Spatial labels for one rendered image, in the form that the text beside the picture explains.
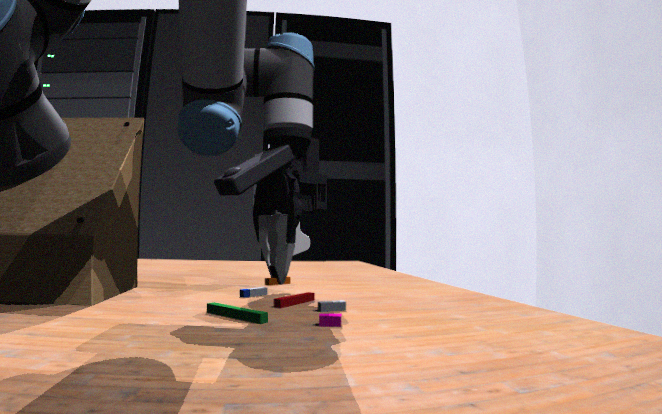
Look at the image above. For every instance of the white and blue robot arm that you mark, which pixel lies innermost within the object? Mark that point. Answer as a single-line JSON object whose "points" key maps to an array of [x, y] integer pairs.
{"points": [[217, 74]]}

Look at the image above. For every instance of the dark red rectangular bar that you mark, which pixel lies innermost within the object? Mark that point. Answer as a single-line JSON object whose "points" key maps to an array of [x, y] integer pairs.
{"points": [[294, 299]]}

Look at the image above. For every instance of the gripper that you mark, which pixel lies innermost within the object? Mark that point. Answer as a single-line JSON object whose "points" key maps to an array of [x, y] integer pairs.
{"points": [[274, 192]]}

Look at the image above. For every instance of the green rod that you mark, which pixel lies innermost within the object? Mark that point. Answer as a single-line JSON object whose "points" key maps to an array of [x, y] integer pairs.
{"points": [[254, 316]]}

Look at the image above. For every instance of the orange rod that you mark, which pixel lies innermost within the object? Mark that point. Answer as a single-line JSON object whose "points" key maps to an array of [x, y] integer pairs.
{"points": [[274, 281]]}

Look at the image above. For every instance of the grey rod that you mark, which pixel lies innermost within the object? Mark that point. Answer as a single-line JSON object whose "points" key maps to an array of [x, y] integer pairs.
{"points": [[258, 291], [326, 306]]}

